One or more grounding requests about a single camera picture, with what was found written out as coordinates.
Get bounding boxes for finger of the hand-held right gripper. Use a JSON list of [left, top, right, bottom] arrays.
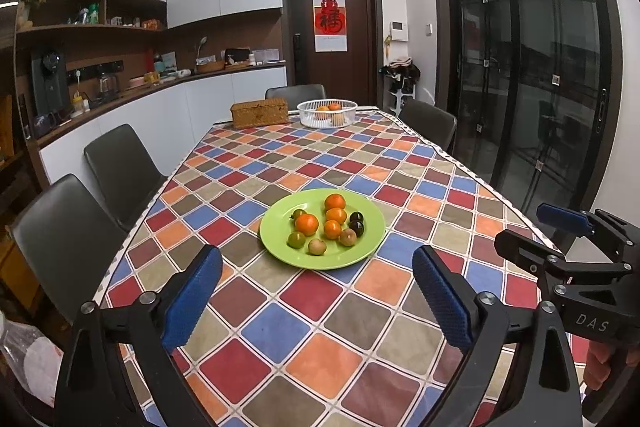
[[537, 202, 640, 258], [493, 229, 634, 288]]

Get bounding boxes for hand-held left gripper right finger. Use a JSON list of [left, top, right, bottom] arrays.
[[411, 244, 583, 427]]

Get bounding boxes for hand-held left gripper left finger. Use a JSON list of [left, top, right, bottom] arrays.
[[54, 244, 224, 427]]

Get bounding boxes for green plate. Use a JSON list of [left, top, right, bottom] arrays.
[[259, 188, 387, 270]]

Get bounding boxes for person's right hand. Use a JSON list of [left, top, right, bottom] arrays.
[[583, 341, 614, 391]]

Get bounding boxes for checked colourful tablecloth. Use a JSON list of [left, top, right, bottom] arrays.
[[92, 106, 591, 427]]

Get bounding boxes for black glass sliding doors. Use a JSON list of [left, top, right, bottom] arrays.
[[432, 0, 621, 253]]

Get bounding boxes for dark leather chair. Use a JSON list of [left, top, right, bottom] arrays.
[[398, 100, 458, 154], [265, 84, 327, 100], [83, 123, 168, 233], [12, 174, 128, 325]]

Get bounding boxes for clear plastic bag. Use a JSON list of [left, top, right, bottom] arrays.
[[0, 312, 63, 408]]

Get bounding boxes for white small rack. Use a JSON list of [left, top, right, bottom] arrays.
[[387, 87, 416, 115]]

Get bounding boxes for wicker box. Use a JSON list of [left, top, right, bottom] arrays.
[[230, 98, 290, 130]]

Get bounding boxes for white lower cabinet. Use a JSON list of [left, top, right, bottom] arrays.
[[37, 64, 288, 188]]

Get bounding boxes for pile of dark clothes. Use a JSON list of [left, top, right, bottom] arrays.
[[382, 57, 422, 90]]

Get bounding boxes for white plastic basket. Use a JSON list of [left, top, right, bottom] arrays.
[[297, 98, 359, 129]]

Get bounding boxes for glass kettle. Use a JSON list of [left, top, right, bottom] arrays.
[[97, 69, 121, 100]]

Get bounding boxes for black water dispenser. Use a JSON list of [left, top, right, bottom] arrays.
[[31, 48, 68, 120]]

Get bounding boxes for dark brown door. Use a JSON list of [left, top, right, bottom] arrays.
[[281, 0, 382, 108]]

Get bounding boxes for red and white door poster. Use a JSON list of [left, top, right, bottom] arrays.
[[313, 0, 347, 52]]

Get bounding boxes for green bottles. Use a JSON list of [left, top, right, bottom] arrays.
[[75, 4, 101, 26]]

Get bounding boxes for black socket rail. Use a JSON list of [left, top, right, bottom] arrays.
[[65, 62, 125, 80]]

